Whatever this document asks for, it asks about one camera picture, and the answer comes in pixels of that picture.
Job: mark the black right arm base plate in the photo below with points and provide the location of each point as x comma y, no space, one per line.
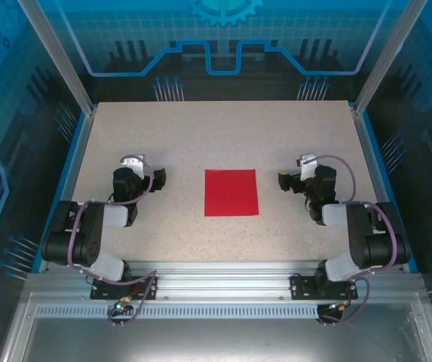
300,290

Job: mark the metal sheet tray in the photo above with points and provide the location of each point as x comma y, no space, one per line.
215,339

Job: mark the aluminium cross rail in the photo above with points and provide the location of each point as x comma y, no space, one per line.
223,281

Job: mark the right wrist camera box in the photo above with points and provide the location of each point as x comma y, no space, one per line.
308,166

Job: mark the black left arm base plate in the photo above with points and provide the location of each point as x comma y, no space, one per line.
100,292

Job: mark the aluminium frame post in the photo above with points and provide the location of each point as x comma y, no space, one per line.
61,64
385,60

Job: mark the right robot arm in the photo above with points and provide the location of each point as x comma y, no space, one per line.
359,234

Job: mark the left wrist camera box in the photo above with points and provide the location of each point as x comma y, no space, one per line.
132,162

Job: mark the red square paper sheet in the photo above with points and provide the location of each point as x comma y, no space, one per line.
230,192

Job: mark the aluminium side rail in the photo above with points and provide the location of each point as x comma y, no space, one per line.
373,169
74,169

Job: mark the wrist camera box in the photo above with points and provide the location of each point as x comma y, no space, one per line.
132,162
308,166

